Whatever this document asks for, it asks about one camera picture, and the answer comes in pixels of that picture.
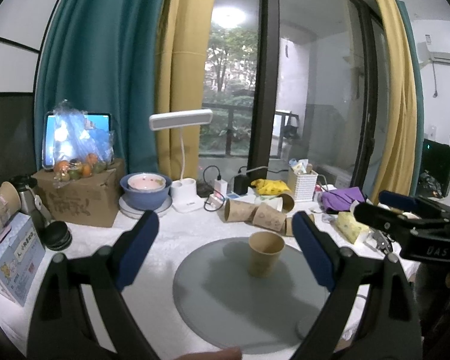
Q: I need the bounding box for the yellow curtain left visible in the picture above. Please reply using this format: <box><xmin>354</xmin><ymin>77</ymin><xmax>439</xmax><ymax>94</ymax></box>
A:
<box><xmin>154</xmin><ymin>0</ymin><xmax>215</xmax><ymax>180</ymax></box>

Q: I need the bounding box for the cardboard box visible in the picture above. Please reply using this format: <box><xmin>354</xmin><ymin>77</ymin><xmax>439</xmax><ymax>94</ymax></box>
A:
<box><xmin>32</xmin><ymin>158</ymin><xmax>125</xmax><ymax>228</ymax></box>

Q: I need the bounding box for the steel thermos bottle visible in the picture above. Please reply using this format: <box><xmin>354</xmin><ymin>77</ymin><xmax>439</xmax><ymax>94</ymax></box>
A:
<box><xmin>10</xmin><ymin>175</ymin><xmax>53</xmax><ymax>230</ymax></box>

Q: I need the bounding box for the yellow curtain right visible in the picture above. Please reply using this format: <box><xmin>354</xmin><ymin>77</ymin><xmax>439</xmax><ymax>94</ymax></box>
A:
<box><xmin>370</xmin><ymin>0</ymin><xmax>424</xmax><ymax>203</ymax></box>

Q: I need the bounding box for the purple cloth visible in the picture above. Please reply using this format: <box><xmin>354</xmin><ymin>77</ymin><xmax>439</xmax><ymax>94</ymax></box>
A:
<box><xmin>321</xmin><ymin>187</ymin><xmax>366</xmax><ymax>212</ymax></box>

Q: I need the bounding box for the plain brown cup lying right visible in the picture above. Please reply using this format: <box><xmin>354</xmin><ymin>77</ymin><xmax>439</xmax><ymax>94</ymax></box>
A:
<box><xmin>283</xmin><ymin>217</ymin><xmax>293</xmax><ymax>237</ymax></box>

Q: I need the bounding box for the tablet screen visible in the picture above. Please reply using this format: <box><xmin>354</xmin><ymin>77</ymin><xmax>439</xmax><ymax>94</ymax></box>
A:
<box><xmin>42</xmin><ymin>111</ymin><xmax>112</xmax><ymax>169</ymax></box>

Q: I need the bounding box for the round grey glass mat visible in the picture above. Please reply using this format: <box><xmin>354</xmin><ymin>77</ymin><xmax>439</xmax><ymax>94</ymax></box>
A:
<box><xmin>173</xmin><ymin>237</ymin><xmax>328</xmax><ymax>355</ymax></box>

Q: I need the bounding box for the yellow curtain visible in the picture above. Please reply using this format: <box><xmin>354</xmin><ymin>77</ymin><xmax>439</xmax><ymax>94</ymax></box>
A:
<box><xmin>370</xmin><ymin>0</ymin><xmax>424</xmax><ymax>203</ymax></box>
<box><xmin>154</xmin><ymin>0</ymin><xmax>215</xmax><ymax>180</ymax></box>

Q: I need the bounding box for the pink bowl inside blue bowl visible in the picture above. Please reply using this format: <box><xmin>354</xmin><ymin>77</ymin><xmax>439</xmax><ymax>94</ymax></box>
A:
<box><xmin>127</xmin><ymin>173</ymin><xmax>167</xmax><ymax>193</ymax></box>

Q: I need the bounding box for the white charger plug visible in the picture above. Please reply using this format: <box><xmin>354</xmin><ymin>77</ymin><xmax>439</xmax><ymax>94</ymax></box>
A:
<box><xmin>214</xmin><ymin>179</ymin><xmax>228</xmax><ymax>196</ymax></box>

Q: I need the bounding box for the black power adapter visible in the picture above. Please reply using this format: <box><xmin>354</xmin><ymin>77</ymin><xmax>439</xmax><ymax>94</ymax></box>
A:
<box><xmin>232</xmin><ymin>173</ymin><xmax>250</xmax><ymax>196</ymax></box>

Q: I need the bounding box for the black thermos lid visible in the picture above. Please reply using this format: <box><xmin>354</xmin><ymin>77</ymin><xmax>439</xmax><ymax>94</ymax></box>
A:
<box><xmin>38</xmin><ymin>221</ymin><xmax>72</xmax><ymax>251</ymax></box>

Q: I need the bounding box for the brown cup with drawings middle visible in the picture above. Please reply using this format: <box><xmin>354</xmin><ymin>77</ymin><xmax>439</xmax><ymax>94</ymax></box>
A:
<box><xmin>252</xmin><ymin>203</ymin><xmax>287</xmax><ymax>233</ymax></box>

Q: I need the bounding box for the bag of oranges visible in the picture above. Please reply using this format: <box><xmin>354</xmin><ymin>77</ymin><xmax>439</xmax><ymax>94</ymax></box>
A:
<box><xmin>53</xmin><ymin>99</ymin><xmax>114</xmax><ymax>186</ymax></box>

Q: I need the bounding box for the plain brown paper cup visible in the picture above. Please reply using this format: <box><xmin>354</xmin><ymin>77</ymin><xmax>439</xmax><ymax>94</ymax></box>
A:
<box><xmin>249</xmin><ymin>231</ymin><xmax>285</xmax><ymax>278</ymax></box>

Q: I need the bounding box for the white woven basket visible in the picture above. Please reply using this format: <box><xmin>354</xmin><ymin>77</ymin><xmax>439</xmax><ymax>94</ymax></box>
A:
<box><xmin>287</xmin><ymin>168</ymin><xmax>318</xmax><ymax>203</ymax></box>

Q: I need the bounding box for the yellow plastic bag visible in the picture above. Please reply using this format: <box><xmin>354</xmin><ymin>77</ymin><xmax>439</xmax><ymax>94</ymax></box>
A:
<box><xmin>250</xmin><ymin>179</ymin><xmax>291</xmax><ymax>196</ymax></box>

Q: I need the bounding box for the white desk lamp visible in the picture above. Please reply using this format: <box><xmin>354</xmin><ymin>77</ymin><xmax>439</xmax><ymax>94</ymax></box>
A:
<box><xmin>148</xmin><ymin>108</ymin><xmax>213</xmax><ymax>214</ymax></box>

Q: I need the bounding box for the operator thumb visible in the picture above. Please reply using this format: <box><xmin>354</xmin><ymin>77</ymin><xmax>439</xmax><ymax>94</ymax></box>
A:
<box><xmin>176</xmin><ymin>347</ymin><xmax>242</xmax><ymax>360</ymax></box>

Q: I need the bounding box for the brown cup with drawings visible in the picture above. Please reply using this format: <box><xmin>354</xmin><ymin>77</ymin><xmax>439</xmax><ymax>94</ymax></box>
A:
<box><xmin>252</xmin><ymin>203</ymin><xmax>287</xmax><ymax>233</ymax></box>
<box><xmin>224</xmin><ymin>199</ymin><xmax>257</xmax><ymax>223</ymax></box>

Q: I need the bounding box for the brown cup with drawings left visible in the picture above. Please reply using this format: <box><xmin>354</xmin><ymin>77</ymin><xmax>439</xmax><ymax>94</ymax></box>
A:
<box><xmin>224</xmin><ymin>199</ymin><xmax>257</xmax><ymax>223</ymax></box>

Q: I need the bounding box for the blue cartoon box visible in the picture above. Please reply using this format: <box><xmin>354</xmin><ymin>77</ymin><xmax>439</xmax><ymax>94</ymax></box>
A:
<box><xmin>0</xmin><ymin>212</ymin><xmax>45</xmax><ymax>306</ymax></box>

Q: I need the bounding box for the teal curtain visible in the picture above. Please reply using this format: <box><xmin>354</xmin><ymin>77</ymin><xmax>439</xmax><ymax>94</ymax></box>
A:
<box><xmin>34</xmin><ymin>0</ymin><xmax>163</xmax><ymax>172</ymax></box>

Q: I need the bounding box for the white plate under bowl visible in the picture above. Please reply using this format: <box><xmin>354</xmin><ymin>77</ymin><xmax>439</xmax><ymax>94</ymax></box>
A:
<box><xmin>118</xmin><ymin>194</ymin><xmax>174</xmax><ymax>221</ymax></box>

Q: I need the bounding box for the white paper cup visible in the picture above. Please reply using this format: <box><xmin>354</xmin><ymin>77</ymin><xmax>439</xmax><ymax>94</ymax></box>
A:
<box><xmin>263</xmin><ymin>197</ymin><xmax>284</xmax><ymax>212</ymax></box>

